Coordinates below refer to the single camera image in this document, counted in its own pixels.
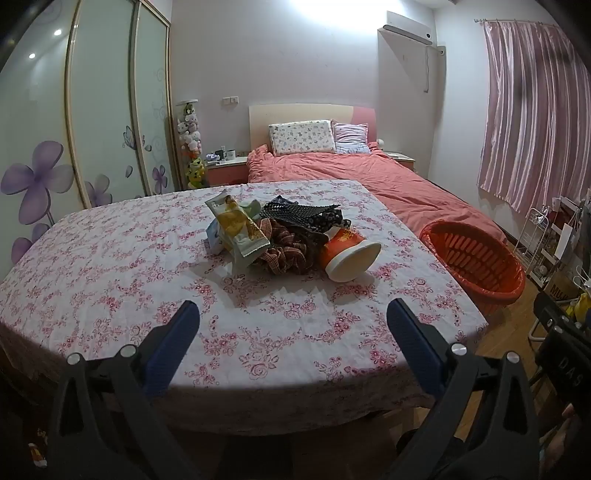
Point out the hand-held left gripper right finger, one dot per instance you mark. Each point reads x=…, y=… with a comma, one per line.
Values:
x=411, y=341

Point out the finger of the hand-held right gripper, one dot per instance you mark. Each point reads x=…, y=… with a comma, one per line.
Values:
x=554, y=316

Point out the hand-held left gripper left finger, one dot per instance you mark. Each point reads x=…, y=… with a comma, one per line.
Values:
x=173, y=341

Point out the orange plastic basket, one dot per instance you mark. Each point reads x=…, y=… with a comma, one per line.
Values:
x=461, y=249

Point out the blue white packet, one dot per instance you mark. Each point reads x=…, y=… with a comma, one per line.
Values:
x=214, y=237

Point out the yellow snack packet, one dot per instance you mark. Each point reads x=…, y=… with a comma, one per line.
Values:
x=231, y=219

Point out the brown plaid cloth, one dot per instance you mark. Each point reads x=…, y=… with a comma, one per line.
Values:
x=284, y=256

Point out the black dotted cloth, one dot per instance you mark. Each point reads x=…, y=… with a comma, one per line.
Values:
x=295, y=212

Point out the yellow bag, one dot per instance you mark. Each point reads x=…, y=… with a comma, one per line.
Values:
x=581, y=304

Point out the white shelf cart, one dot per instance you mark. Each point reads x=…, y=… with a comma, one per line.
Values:
x=549, y=267

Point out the pink floral tablecloth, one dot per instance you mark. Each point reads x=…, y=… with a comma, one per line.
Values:
x=115, y=277

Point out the pink duvet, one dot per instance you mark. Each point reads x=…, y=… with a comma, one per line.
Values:
x=369, y=180

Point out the pink white nightstand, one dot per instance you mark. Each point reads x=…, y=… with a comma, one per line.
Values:
x=226, y=173
x=401, y=161

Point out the pink striped curtain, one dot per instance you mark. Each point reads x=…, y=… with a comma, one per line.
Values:
x=531, y=115

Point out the pink striped pillow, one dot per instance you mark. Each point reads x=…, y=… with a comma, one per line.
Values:
x=351, y=136

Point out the white floral pillow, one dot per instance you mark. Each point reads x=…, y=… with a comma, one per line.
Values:
x=302, y=137

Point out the bed with cream pink headboard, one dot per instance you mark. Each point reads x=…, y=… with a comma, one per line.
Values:
x=300, y=113

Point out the wardrobe with floral sliding doors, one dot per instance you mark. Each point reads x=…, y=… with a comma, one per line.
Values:
x=101, y=92

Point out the curtain rod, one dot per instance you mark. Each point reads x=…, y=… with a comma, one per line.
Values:
x=508, y=20

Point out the white air conditioner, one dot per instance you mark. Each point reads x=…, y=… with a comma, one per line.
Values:
x=408, y=27

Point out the white tube chair frame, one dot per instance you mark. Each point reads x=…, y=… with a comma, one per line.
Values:
x=535, y=330

